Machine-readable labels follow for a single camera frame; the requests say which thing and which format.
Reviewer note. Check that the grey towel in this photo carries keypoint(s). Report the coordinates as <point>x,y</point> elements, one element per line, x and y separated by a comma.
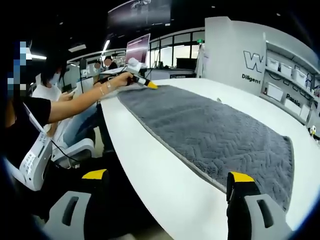
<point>200,125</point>

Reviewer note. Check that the black flat monitor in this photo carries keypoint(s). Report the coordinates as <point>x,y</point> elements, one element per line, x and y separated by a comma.
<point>186,62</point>

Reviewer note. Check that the person's left hand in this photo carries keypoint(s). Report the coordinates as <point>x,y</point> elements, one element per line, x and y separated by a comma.
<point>122,80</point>

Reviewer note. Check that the bright computer monitor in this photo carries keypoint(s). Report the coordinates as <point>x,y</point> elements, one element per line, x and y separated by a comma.
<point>137,48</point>

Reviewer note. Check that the dark-front counter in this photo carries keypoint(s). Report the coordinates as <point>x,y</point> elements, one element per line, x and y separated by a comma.
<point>162,74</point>

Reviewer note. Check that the ceiling light strip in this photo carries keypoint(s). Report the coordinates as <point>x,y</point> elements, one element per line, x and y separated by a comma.
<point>105,47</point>
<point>40,57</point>

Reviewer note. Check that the black-framed glass windows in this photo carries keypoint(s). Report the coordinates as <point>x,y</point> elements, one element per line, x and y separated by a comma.
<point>182,52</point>

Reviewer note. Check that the hanging ceiling screen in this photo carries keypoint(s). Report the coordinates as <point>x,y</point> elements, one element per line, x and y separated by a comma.
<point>140,12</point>

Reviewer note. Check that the hanging white coat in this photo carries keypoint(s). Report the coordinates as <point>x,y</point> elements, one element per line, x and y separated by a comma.
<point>202,62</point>

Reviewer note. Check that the ceiling air vent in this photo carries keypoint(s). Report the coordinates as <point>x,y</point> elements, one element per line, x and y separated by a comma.
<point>77,47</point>

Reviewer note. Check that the yellow white device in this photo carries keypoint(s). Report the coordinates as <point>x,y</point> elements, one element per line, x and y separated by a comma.
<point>312,130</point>

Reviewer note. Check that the person's black shirt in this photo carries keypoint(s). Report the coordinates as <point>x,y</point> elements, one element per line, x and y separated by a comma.
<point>20,125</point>

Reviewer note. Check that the group of white storage bins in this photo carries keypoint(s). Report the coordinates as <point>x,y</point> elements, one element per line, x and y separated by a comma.
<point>286,70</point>

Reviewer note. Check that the grey metal shelf unit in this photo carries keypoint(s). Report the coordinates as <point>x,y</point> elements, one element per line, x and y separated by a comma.
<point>290,53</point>

